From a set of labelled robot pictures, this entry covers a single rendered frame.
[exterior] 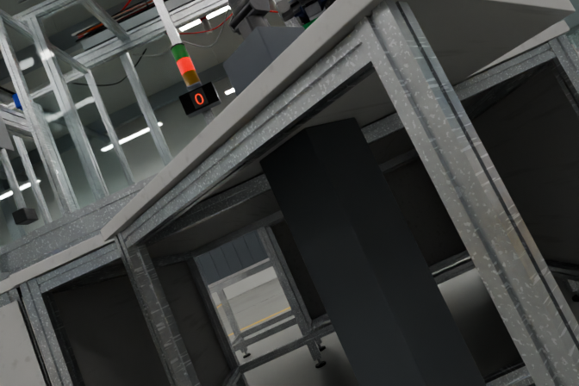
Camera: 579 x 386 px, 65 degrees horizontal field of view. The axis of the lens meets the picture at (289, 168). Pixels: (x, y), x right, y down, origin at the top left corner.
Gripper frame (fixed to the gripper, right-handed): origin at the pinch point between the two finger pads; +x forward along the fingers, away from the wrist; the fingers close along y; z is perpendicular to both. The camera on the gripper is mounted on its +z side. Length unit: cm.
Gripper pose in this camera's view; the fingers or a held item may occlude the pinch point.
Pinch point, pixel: (311, 7)
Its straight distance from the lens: 145.1
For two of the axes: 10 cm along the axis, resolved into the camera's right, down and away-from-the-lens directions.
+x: 3.2, 2.6, 9.1
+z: -3.5, -8.6, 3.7
